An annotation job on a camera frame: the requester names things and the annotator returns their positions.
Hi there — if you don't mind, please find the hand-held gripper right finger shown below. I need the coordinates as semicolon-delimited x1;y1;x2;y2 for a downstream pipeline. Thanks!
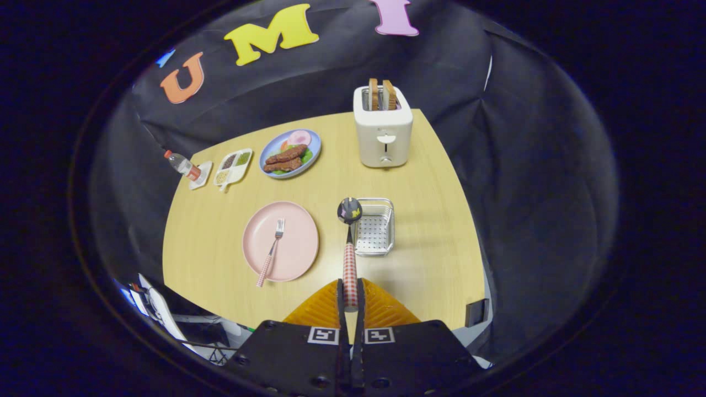
353;278;483;397

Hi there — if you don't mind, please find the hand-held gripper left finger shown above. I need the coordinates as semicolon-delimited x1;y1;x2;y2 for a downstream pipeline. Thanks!
223;278;354;397

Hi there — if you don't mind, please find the fork with checked handle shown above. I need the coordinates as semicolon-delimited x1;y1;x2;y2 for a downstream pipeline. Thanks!
256;219;285;288

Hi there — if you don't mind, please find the spoon with checked handle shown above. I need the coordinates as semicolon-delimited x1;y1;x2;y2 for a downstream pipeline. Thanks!
337;197;363;313

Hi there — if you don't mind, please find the black table clamp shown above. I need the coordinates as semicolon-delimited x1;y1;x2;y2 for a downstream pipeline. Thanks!
465;298;490;328

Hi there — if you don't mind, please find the pink plate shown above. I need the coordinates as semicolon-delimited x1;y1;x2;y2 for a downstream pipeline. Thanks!
242;201;320;282

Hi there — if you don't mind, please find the metal mesh basket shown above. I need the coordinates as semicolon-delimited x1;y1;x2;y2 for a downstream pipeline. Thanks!
353;198;395;257

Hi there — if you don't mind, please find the brown sausage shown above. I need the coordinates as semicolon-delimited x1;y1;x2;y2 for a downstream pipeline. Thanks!
265;144;308;164
263;158;303;173

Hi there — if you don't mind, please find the white divided condiment tray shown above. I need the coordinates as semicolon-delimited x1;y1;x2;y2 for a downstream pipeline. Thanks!
213;148;253;192

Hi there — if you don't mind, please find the white square coaster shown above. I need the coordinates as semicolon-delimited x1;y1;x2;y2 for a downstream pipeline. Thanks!
189;160;213;190

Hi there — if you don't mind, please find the black backdrop cloth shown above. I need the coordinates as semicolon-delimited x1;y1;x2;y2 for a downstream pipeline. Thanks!
88;0;618;359

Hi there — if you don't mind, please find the blue plate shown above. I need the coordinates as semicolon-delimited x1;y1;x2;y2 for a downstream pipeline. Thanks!
259;129;322;179

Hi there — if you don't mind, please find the clear bottle with red label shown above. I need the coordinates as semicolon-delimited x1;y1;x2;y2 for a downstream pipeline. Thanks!
164;150;202;181

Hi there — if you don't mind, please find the white toaster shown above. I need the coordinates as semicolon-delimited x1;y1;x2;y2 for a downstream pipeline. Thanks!
353;85;414;168

